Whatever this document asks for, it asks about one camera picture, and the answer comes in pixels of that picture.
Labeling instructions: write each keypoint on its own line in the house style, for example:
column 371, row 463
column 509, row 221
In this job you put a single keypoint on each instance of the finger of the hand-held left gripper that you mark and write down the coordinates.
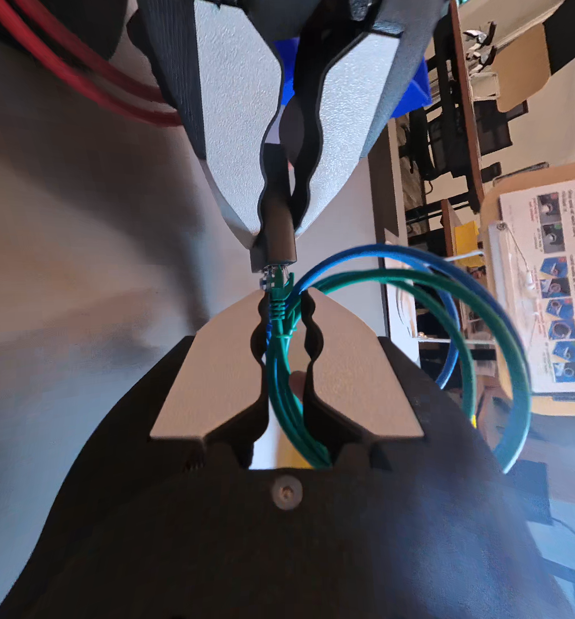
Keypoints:
column 350, row 121
column 234, row 121

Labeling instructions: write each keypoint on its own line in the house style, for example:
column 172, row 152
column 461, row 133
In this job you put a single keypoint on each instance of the tan panel with black cover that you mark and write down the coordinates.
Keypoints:
column 519, row 72

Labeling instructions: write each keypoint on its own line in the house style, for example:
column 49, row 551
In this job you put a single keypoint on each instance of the brown wooden desk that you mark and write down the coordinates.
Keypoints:
column 466, row 121

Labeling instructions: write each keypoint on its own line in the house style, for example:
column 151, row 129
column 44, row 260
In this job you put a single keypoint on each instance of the black office chair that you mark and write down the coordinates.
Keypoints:
column 432, row 140

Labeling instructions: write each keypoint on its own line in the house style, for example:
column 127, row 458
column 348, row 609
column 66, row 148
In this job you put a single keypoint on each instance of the white document stand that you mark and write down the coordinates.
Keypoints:
column 498, row 271

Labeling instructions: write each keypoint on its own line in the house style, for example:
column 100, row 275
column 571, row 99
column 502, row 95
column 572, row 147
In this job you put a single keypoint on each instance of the instruction sheet on clipboard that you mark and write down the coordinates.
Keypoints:
column 490, row 213

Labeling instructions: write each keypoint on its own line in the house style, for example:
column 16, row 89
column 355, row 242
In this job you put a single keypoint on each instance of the printed instruction sheet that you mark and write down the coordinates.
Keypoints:
column 558, row 290

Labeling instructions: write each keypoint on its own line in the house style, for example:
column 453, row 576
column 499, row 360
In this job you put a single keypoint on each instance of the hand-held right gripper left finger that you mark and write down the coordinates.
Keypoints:
column 210, row 377

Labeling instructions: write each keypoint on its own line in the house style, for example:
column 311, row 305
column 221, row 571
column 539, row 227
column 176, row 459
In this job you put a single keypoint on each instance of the dark grey network adapter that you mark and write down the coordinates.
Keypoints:
column 278, row 227

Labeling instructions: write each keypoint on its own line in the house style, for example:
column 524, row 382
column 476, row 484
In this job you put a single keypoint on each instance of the blue plastic bin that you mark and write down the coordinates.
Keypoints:
column 413, row 96

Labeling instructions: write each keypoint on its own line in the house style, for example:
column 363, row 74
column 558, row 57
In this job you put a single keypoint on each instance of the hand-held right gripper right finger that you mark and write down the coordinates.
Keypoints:
column 360, row 382

